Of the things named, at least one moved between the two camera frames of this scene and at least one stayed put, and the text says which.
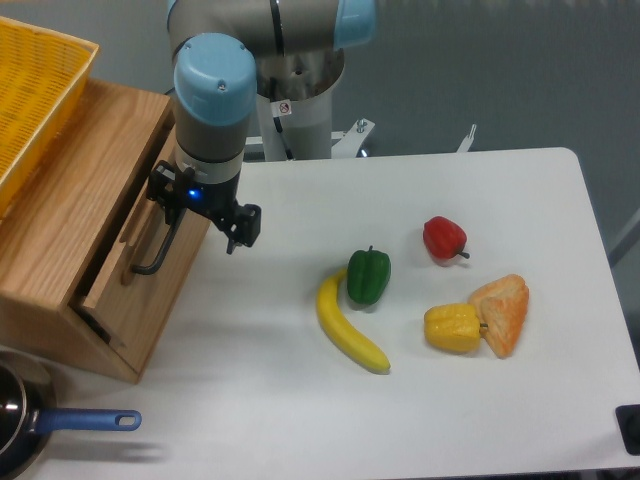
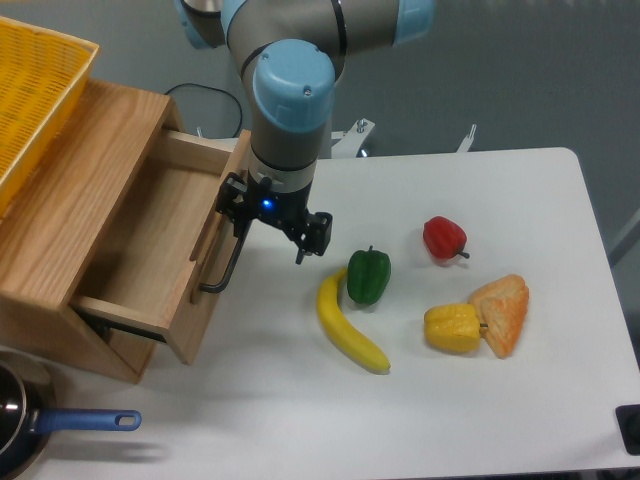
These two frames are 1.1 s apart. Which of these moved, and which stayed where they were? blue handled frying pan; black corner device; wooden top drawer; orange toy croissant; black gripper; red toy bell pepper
Moved: black gripper; wooden top drawer
Stayed: blue handled frying pan; black corner device; red toy bell pepper; orange toy croissant
